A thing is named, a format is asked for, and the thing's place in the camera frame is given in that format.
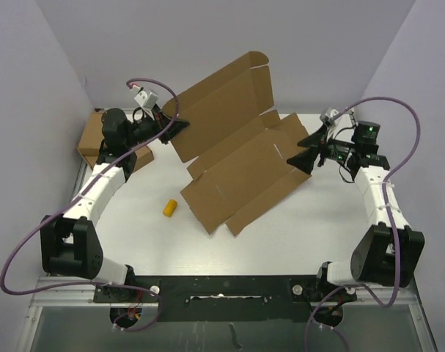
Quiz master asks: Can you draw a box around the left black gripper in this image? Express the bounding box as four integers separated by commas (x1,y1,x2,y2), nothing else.
124,103,190,148

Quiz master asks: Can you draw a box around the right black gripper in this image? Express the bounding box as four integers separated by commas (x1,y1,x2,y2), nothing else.
286,124,356,174

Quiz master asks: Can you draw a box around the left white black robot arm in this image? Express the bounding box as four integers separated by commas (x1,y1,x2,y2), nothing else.
40,106,190,301

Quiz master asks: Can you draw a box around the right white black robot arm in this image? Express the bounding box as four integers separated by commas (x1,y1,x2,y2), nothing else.
287,121,424,300

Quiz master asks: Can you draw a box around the yellow foam cylinder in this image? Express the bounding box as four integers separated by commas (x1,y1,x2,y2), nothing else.
162,199,178,217

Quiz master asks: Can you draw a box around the flat cardboard piece underneath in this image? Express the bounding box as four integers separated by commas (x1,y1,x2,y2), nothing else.
83,155,98,169

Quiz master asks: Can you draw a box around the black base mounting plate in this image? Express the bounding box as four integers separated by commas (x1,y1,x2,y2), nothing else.
93,275,357,323

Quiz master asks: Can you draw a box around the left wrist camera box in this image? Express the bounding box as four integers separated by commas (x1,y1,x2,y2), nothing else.
131,85,158,110

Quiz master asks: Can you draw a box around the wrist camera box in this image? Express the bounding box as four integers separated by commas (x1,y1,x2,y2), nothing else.
320,107,339,128
131,85,158,110

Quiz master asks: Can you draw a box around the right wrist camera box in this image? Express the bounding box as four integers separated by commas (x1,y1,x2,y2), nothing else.
320,107,339,128

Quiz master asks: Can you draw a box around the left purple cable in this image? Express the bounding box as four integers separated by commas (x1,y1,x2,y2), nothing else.
0,77,179,333

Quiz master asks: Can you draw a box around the purple cable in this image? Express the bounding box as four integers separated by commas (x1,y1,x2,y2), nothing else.
304,96,421,352
0,77,179,333

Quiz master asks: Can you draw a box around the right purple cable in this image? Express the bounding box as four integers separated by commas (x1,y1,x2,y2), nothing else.
304,96,421,352

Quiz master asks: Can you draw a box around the aluminium frame rail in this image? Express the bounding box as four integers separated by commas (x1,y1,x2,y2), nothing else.
31,276,95,307

